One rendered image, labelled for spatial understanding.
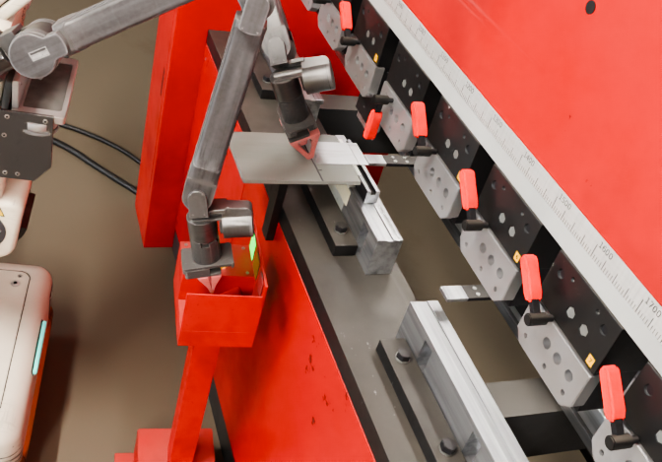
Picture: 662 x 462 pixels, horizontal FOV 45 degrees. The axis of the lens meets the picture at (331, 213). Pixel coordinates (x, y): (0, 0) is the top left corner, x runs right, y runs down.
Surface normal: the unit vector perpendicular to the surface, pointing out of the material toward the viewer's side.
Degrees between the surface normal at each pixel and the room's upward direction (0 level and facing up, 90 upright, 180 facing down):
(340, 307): 0
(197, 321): 90
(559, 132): 90
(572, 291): 90
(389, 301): 0
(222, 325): 90
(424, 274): 0
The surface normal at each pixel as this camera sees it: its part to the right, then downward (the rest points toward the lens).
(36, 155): 0.14, 0.62
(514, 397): 0.24, -0.78
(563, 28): -0.92, 0.00
